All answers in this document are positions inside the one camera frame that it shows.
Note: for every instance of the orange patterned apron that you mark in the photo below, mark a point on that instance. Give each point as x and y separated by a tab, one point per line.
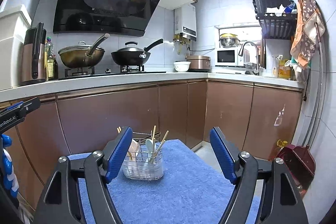
310	25

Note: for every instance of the yellow detergent bottle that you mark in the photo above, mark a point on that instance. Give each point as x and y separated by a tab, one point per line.
284	71

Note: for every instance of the brown thermos kettle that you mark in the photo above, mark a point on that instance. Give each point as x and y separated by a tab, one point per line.
33	69

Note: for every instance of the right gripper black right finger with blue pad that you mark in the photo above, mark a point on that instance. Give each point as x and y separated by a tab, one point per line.
280	199

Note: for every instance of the brown rice cooker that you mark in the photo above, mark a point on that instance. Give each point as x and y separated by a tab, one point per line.
199	63

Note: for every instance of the steel pot on microwave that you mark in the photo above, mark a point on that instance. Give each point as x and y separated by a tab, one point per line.
229	40

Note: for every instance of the oil bottles beside stove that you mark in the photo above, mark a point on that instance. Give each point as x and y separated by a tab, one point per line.
51	62

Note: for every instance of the white bowl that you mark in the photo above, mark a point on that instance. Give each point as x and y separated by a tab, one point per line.
182	66

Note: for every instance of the white ceramic spoon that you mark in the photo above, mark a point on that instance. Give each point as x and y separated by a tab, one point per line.
133	151

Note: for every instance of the white water heater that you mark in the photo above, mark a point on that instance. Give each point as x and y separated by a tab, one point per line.
185	24

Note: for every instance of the cooking oil bottle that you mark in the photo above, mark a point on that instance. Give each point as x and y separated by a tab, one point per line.
280	144

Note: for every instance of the steel faucet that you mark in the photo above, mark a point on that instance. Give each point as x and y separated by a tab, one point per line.
250	54

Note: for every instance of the dark red dustpan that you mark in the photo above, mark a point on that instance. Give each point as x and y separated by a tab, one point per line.
301	165

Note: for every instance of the blue terry towel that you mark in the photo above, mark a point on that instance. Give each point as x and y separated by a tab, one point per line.
190	191

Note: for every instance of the light blue ceramic spoon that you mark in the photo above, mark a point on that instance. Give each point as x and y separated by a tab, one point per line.
150	148

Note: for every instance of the brass wok with handle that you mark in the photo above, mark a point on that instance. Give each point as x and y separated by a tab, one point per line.
83	55

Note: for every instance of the black wok with lid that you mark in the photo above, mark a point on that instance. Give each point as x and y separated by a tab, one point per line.
131	55

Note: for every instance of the black wall rack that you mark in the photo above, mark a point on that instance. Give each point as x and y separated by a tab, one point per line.
276	17

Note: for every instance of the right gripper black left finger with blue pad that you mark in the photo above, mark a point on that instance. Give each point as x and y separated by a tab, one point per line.
60	201

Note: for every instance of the white microwave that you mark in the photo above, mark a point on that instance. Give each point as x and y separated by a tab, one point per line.
228	57

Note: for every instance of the wire utensil basket clear liner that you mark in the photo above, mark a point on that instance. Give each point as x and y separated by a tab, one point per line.
141	169

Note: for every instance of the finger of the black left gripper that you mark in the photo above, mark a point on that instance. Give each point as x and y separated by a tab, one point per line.
30	105

